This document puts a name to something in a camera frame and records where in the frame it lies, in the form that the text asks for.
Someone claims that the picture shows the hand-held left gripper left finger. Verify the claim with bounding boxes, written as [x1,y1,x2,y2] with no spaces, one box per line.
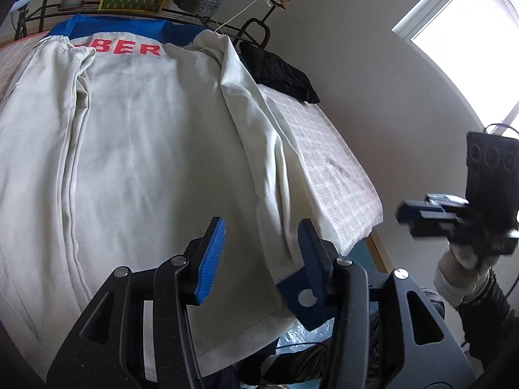
[46,216,226,389]

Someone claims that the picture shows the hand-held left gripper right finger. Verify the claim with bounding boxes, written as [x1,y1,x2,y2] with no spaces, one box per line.
[297,218,475,389]

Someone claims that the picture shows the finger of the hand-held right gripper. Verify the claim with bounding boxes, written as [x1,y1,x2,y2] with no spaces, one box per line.
[422,193,471,211]
[396,199,463,239]

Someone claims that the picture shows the white jacket with blue collar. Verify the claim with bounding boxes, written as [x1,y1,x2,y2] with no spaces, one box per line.
[0,14,337,382]

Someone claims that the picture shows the person's right forearm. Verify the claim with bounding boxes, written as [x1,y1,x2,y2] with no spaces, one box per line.
[456,269,519,373]

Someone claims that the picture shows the black metal clothes rack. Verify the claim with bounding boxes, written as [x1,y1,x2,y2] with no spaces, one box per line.
[16,0,317,49]

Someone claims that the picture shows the person's right hand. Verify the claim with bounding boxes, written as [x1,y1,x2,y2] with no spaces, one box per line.
[433,246,494,307]

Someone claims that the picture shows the clear plastic sheet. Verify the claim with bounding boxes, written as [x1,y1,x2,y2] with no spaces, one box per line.
[276,320,337,357]

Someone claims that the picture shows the pink plaid blanket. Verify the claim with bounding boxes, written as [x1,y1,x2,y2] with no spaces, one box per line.
[0,28,384,252]

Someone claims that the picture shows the person's striped pants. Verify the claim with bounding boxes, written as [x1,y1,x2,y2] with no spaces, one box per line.
[284,342,339,383]

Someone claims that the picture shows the window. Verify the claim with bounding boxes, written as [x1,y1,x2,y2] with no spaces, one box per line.
[391,0,519,138]

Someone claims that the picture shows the black folded cloth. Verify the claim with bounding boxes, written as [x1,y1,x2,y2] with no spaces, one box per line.
[239,42,321,104]

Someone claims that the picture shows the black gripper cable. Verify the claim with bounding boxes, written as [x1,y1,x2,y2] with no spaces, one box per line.
[484,123,519,137]

